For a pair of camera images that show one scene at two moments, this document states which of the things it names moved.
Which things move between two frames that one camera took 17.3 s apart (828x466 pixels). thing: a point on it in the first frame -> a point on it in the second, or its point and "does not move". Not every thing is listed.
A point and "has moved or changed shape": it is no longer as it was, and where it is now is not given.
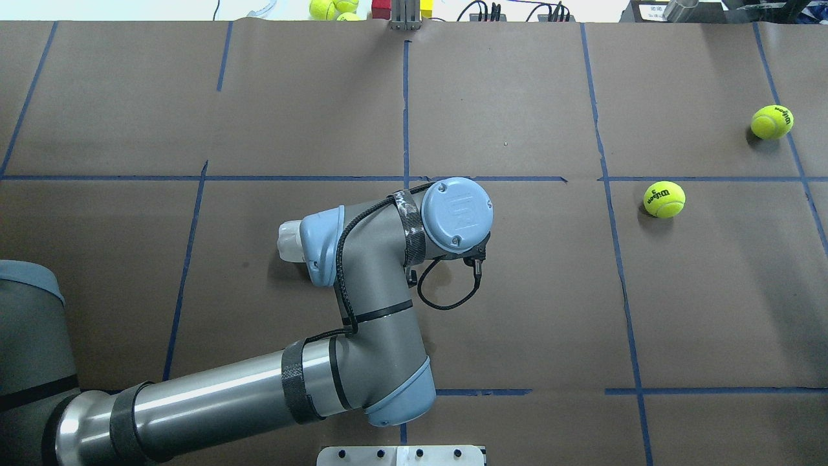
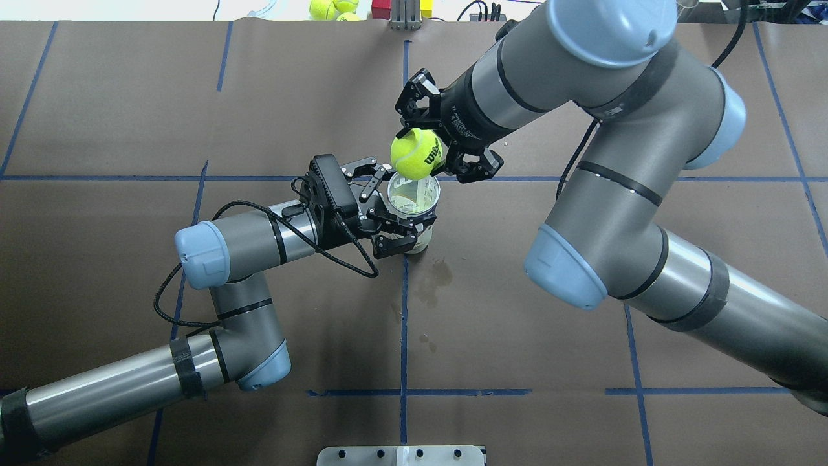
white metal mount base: (401, 455) does not move
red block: (381, 9) does not move
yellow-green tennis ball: (664, 199) has moved or changed shape
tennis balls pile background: (334, 10) does not move
